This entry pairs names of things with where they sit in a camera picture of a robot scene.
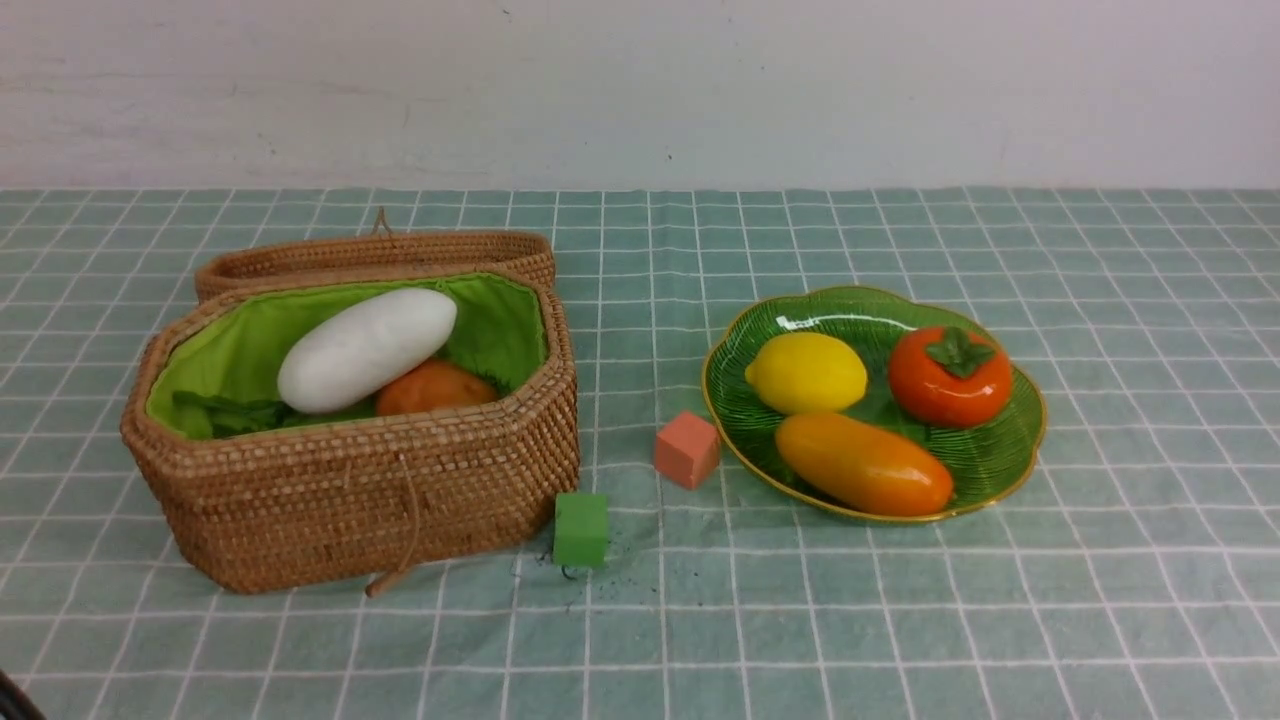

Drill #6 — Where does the teal checkered tablecloth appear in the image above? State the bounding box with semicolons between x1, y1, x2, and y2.
1;187;1279;719

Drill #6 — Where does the green foam cube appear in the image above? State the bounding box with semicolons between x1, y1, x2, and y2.
552;492;611;568

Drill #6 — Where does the orange yellow mango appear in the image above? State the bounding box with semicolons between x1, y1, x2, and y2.
774;413;955;518

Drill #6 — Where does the orange persimmon with green calyx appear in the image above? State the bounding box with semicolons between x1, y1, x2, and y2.
887;325;1014;429

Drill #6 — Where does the pink foam cube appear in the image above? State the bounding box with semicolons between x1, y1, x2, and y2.
653;411;721;491

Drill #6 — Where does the green glass leaf plate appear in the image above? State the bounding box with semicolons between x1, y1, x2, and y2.
701;284;1047;524

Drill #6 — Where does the yellow lemon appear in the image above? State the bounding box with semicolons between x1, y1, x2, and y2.
744;331;869;415

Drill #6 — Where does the woven rattan basket green lining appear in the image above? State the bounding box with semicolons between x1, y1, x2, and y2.
120;265;581;596

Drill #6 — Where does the white radish with green leaves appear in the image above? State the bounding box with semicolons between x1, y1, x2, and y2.
169;287;460;438

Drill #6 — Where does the woven rattan basket lid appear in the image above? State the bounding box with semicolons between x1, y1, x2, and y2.
193;208;557;301

